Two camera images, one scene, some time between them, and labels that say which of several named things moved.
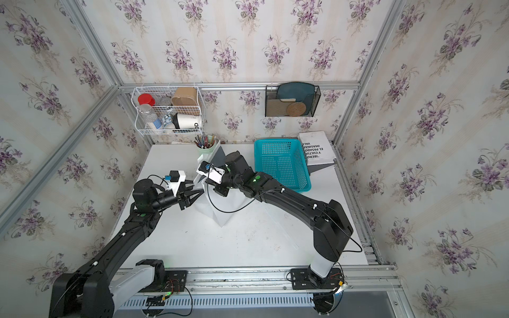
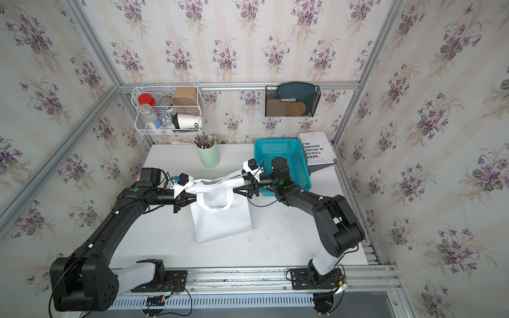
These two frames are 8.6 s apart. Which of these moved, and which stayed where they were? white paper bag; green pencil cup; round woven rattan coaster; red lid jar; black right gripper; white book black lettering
Moved: white paper bag; black right gripper
Stayed: red lid jar; round woven rattan coaster; green pencil cup; white book black lettering
